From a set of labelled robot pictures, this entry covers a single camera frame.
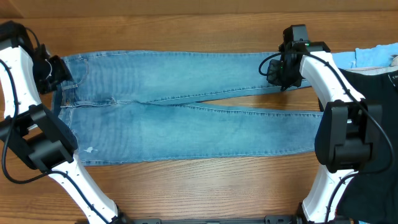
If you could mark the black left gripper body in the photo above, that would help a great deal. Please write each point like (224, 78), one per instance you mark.
(47, 71)

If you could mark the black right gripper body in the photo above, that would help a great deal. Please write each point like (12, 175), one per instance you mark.
(284, 74)

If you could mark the light blue denim jeans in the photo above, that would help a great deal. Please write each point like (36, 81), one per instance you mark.
(135, 106)

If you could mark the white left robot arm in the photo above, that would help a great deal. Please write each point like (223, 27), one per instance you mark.
(37, 136)

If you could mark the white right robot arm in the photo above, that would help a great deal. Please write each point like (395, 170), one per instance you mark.
(318, 67)

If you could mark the light blue folded cloth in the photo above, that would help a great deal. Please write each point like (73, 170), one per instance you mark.
(373, 61)

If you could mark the black folded garment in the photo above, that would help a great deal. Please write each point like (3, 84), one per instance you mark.
(363, 136)

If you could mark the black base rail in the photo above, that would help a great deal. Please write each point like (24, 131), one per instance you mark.
(217, 221)

